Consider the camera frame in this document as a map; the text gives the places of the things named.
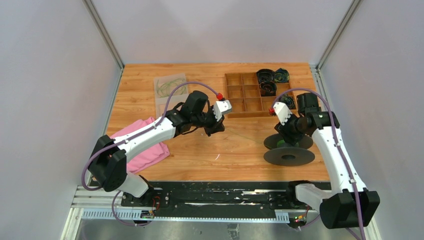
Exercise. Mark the wooden compartment tray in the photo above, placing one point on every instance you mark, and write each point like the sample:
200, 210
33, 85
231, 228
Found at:
243, 92

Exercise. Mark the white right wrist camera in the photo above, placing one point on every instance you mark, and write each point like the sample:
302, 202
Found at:
282, 111

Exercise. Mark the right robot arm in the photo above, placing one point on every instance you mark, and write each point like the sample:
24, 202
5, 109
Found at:
350, 204

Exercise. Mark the green yellow rolled tie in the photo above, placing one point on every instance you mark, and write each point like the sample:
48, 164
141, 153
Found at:
281, 75

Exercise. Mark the dark blue rolled tie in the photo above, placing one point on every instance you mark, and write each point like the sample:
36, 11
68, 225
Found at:
265, 75

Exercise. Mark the pink folded cloth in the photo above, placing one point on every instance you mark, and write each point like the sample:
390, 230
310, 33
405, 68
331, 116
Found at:
149, 157

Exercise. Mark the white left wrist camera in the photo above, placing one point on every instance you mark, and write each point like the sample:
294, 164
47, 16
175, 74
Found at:
221, 107

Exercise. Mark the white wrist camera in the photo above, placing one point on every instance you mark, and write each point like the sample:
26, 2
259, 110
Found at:
221, 107
282, 111

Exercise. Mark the aluminium frame post right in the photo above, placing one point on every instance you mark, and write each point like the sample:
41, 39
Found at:
317, 69

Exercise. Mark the aluminium frame post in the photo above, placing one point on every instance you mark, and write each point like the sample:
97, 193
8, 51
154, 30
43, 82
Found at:
317, 69
93, 12

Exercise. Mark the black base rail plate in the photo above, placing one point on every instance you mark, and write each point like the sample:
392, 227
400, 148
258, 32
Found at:
210, 201

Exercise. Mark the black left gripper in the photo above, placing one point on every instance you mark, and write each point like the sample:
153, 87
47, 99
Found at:
217, 126

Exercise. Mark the green blue rolled tie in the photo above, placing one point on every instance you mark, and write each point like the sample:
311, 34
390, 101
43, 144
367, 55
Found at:
288, 100

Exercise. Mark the orange floral rolled tie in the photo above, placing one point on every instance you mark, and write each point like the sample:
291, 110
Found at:
267, 89

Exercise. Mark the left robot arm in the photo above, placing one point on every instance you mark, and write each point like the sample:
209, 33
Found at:
110, 156

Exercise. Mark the aluminium frame post left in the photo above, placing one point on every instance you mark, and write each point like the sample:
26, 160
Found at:
93, 12

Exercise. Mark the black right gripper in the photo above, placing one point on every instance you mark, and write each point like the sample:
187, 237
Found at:
288, 136

